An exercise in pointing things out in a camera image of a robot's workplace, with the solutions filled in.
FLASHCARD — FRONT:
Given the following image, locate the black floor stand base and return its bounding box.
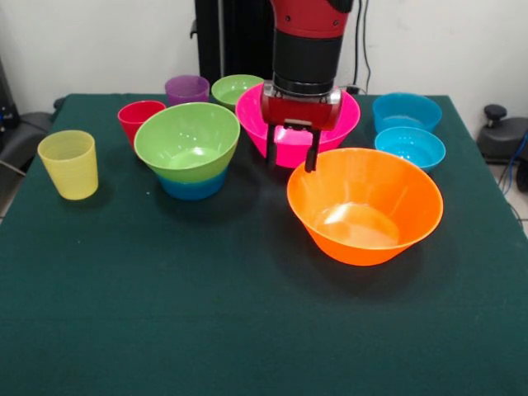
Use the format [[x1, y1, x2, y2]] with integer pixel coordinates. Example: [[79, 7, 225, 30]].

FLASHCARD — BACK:
[[0, 110, 54, 174], [477, 104, 528, 164]]

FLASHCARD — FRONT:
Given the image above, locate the large green plastic bowl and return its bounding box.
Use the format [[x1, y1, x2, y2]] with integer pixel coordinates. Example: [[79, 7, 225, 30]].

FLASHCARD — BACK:
[[133, 101, 242, 185]]

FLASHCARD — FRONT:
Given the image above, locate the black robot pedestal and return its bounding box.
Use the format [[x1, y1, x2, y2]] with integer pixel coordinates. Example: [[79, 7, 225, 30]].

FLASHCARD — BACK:
[[190, 0, 276, 86]]

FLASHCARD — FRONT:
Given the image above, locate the black equipment box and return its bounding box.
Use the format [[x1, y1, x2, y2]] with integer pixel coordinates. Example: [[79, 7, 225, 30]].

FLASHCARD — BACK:
[[0, 57, 21, 132]]

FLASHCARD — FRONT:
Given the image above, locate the orange plastic bowl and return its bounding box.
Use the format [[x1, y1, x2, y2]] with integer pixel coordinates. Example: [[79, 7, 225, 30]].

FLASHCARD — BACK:
[[286, 147, 445, 267]]

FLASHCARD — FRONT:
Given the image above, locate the pink plastic bowl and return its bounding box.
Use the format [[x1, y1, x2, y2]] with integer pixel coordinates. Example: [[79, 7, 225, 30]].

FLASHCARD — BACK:
[[234, 82, 362, 169]]

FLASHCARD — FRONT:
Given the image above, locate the light blue plastic bowl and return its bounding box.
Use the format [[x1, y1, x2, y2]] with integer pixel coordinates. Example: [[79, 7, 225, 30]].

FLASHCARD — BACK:
[[374, 126, 447, 173]]

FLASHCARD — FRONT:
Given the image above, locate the purple plastic cup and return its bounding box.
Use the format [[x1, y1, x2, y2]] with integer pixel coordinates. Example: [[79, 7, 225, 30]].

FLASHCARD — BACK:
[[164, 74, 211, 106]]

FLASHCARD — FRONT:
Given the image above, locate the red plastic cup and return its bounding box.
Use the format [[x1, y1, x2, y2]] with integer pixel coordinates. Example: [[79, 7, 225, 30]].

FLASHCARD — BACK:
[[117, 100, 167, 149]]

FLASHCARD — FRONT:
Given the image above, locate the small green plastic bowl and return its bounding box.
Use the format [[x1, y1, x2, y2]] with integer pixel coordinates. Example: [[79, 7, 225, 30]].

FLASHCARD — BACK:
[[210, 73, 265, 111]]

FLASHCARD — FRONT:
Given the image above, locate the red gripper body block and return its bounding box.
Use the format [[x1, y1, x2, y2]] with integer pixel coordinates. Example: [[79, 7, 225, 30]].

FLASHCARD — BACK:
[[259, 91, 343, 133]]

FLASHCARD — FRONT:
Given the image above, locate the black wall cable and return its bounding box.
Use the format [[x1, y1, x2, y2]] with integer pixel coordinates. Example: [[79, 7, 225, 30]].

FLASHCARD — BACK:
[[362, 0, 372, 91], [352, 0, 364, 86]]

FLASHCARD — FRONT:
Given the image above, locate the dark green tablecloth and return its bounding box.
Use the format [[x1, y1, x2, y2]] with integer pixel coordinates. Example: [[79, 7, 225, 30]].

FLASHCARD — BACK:
[[0, 93, 528, 396]]

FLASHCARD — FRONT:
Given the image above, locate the blue cable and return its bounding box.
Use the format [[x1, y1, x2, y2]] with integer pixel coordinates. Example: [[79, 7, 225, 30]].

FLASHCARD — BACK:
[[497, 130, 528, 195]]

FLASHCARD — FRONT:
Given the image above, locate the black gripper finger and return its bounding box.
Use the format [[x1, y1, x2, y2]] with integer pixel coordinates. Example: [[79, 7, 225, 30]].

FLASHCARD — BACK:
[[266, 122, 279, 168], [304, 130, 320, 173]]

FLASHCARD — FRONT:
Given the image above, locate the yellow plastic cup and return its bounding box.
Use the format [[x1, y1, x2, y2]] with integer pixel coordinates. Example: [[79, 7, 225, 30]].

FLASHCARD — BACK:
[[36, 130, 100, 201]]

